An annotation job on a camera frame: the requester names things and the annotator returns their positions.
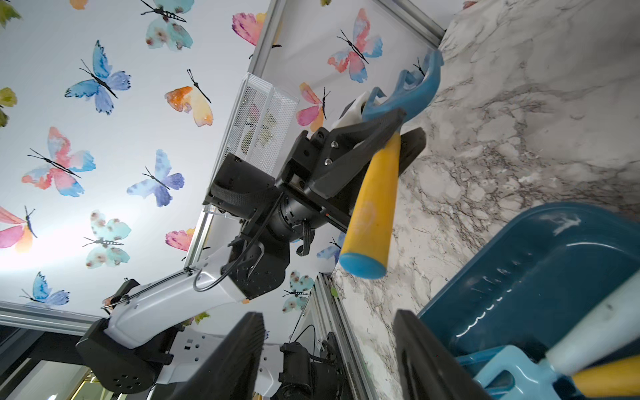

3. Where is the white mesh wall basket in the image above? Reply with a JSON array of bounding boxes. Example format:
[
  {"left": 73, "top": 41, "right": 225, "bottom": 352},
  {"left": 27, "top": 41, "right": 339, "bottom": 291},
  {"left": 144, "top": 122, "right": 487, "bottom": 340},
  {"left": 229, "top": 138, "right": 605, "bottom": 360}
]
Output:
[{"left": 213, "top": 73, "right": 298, "bottom": 176}]

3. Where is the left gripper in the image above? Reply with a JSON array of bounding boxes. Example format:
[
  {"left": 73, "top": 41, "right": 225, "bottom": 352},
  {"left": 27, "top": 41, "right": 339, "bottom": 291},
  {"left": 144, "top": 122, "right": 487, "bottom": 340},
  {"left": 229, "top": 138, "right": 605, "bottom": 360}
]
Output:
[{"left": 204, "top": 108, "right": 427, "bottom": 250}]

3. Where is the light blue fork white handle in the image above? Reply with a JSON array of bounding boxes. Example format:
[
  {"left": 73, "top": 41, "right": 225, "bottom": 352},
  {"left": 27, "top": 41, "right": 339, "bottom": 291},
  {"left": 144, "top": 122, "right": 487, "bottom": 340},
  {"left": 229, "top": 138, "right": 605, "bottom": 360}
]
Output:
[{"left": 456, "top": 273, "right": 639, "bottom": 399}]

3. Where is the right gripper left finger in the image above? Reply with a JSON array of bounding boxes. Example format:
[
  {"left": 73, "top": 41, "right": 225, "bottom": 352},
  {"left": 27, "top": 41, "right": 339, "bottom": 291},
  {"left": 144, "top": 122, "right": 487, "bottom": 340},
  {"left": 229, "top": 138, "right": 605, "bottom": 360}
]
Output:
[{"left": 172, "top": 312, "right": 265, "bottom": 400}]

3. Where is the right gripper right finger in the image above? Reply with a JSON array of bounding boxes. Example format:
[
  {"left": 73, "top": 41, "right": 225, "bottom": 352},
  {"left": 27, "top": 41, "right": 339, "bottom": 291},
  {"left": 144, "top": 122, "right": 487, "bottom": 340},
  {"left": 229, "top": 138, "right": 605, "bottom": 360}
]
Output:
[{"left": 393, "top": 309, "right": 492, "bottom": 400}]

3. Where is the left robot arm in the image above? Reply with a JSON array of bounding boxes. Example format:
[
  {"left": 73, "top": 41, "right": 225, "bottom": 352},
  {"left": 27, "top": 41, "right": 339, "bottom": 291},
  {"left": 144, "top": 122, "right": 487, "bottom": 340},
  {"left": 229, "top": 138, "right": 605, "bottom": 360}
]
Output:
[{"left": 77, "top": 107, "right": 408, "bottom": 394}]

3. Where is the teal plastic storage box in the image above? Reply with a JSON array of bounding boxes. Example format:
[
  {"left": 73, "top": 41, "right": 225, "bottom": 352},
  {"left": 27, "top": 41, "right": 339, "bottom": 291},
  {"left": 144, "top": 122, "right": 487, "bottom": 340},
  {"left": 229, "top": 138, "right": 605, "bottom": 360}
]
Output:
[{"left": 417, "top": 201, "right": 640, "bottom": 400}]

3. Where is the blue rake yellow handle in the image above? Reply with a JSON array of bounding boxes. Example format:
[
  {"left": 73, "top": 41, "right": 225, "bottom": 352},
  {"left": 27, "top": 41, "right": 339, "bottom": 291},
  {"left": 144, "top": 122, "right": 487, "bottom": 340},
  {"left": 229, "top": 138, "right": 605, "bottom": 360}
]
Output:
[{"left": 572, "top": 356, "right": 639, "bottom": 398}]

